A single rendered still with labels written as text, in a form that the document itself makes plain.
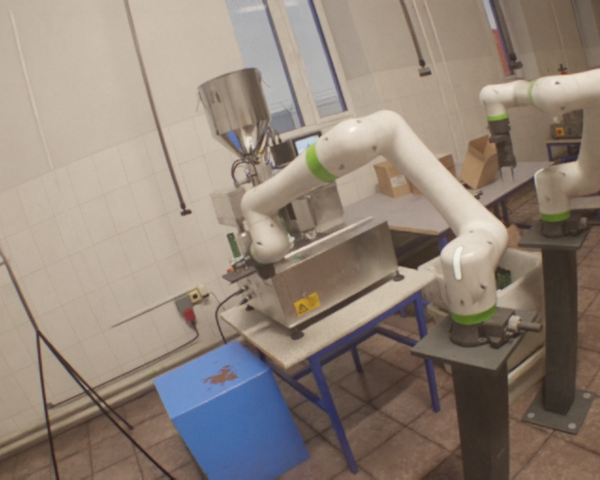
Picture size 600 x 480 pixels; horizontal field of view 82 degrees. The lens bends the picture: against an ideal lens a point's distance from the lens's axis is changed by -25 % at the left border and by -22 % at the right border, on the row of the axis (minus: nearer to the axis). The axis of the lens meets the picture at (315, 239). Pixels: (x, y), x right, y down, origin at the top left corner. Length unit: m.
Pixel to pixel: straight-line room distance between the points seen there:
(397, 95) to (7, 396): 4.29
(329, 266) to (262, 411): 0.72
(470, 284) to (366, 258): 0.91
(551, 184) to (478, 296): 0.69
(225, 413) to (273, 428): 0.26
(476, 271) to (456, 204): 0.22
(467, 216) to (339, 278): 0.79
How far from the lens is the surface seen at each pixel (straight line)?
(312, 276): 1.70
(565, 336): 1.84
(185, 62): 3.32
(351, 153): 1.02
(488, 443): 1.31
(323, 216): 1.95
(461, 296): 1.01
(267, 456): 2.09
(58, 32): 3.34
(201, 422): 1.86
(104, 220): 3.09
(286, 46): 4.13
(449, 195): 1.13
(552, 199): 1.59
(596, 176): 1.61
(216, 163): 3.24
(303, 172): 1.12
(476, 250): 0.98
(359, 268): 1.82
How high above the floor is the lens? 1.53
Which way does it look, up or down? 16 degrees down
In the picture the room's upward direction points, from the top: 17 degrees counter-clockwise
